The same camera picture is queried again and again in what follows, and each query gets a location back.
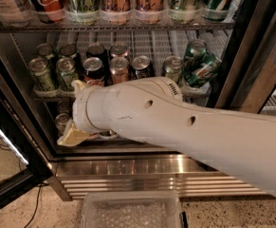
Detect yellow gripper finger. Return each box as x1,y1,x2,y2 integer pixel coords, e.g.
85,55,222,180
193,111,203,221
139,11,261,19
71,80,87,95
57,119,95,147

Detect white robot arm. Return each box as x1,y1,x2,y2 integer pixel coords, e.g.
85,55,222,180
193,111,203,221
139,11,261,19
57,76,276,198

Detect red Coca-Cola can middle shelf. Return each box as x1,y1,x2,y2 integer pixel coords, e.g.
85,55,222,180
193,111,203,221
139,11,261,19
83,57,104,86

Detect rear dark cola can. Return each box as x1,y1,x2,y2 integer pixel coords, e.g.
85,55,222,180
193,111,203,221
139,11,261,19
86,43,108,65

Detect steel fridge bottom grille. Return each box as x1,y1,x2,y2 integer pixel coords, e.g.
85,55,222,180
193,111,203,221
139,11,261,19
53,154,264,200

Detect orange can middle shelf front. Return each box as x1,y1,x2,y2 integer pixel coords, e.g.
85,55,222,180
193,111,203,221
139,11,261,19
109,57,129,85

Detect rear orange can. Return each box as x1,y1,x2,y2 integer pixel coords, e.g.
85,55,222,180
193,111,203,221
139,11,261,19
109,42,130,59

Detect black can middle shelf front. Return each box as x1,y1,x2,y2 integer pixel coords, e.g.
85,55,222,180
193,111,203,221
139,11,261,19
131,55,155,80

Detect open fridge door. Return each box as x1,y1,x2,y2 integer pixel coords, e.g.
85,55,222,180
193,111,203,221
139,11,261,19
0,95,51,209

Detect top shelf green LaCroix can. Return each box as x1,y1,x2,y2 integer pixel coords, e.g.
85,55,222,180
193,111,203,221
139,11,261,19
65,0,100,26

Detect top shelf Coca-Cola can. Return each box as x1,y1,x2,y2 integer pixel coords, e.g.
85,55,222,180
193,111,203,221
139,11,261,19
30,0,65,24

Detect top shelf orange can left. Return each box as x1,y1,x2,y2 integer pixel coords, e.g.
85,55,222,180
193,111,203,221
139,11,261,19
101,0,131,25

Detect pale green can middle shelf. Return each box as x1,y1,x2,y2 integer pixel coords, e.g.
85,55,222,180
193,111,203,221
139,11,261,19
161,55,183,83

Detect top shelf orange can right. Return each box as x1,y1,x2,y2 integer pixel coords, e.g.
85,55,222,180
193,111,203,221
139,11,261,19
136,0,164,24

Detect top shelf white bottle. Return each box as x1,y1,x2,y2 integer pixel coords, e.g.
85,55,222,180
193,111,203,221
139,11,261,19
0,0,31,27

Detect tilted green 7UP can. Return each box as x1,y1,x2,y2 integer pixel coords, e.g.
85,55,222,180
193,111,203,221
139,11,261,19
184,53,221,88

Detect rear green 7UP can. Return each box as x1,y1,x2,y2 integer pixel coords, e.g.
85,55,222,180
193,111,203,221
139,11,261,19
183,39,207,67

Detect top shelf pale green can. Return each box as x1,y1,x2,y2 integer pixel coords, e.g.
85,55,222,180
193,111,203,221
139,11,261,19
167,0,202,24

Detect top shelf 7UP can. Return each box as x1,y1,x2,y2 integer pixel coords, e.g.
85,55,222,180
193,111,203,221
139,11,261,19
203,0,232,22

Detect clear plastic bin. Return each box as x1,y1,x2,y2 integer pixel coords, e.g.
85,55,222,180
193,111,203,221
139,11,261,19
80,191,189,228

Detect black floor cable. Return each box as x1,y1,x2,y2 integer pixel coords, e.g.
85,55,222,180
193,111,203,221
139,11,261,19
0,182,50,228

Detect middle wire shelf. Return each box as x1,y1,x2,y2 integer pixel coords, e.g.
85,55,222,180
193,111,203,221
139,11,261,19
33,83,212,106

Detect wire shelf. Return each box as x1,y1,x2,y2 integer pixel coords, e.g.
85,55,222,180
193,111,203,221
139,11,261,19
33,83,212,106
0,22,234,33

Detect top wire shelf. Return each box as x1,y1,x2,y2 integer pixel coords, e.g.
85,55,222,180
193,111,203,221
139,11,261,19
0,22,234,33

